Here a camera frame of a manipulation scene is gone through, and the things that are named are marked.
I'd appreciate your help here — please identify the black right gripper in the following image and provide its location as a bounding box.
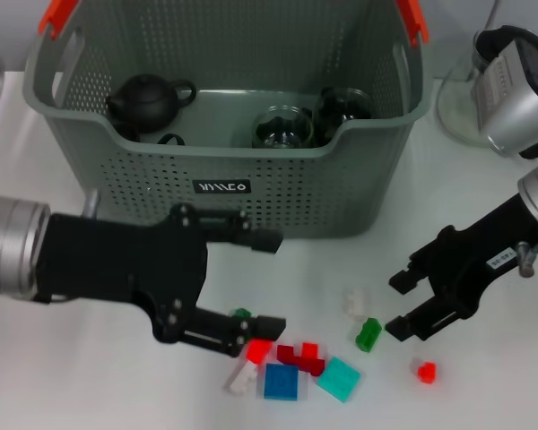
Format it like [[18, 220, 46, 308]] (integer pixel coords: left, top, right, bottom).
[[384, 193, 538, 343]]

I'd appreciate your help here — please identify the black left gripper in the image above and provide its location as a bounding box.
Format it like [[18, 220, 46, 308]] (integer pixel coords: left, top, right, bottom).
[[35, 203, 288, 359]]

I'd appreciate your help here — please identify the white toy brick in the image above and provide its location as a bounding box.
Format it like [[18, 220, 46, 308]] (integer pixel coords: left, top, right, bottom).
[[223, 360, 259, 396], [343, 286, 372, 322]]

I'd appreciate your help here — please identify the grey perforated storage basket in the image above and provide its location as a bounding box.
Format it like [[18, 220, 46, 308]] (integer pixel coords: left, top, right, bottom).
[[22, 0, 434, 238]]

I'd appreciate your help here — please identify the small black clay teacup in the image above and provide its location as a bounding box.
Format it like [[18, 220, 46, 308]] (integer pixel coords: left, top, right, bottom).
[[112, 120, 141, 143]]

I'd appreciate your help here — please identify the dark red toy brick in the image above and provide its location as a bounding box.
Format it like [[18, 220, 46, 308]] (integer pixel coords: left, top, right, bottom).
[[300, 342, 326, 377], [276, 343, 307, 367]]

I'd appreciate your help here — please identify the small red toy brick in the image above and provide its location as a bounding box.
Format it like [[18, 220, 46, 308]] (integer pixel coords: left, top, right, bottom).
[[417, 361, 437, 385]]

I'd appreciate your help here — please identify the blue flat toy brick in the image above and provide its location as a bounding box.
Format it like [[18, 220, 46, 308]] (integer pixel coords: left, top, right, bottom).
[[263, 362, 299, 400]]

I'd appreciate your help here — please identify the teal flat toy brick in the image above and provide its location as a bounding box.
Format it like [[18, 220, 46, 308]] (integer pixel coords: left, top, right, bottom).
[[316, 356, 362, 404]]

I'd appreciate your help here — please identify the black clay teapot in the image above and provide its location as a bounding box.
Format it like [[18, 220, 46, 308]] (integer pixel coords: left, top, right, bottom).
[[106, 73, 197, 133]]

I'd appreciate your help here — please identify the glass teapot with black lid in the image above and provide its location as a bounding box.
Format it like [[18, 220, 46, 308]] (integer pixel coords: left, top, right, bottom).
[[435, 26, 538, 158]]

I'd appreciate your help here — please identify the right gripper cable with plug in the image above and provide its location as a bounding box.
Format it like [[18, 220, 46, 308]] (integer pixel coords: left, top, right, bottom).
[[515, 239, 538, 278]]

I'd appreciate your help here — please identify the gripper cable with plug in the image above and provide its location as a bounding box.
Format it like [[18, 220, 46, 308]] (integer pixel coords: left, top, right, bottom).
[[82, 188, 102, 219], [515, 239, 538, 278]]

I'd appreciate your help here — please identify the left gripper cable with plug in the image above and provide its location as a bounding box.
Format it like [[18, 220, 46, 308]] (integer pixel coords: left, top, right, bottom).
[[82, 188, 102, 219]]

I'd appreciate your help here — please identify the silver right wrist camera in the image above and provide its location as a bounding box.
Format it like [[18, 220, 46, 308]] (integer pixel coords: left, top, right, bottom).
[[474, 39, 538, 157]]

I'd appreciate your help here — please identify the orange basket handle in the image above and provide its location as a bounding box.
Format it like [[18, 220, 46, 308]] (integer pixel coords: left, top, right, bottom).
[[39, 0, 430, 46]]

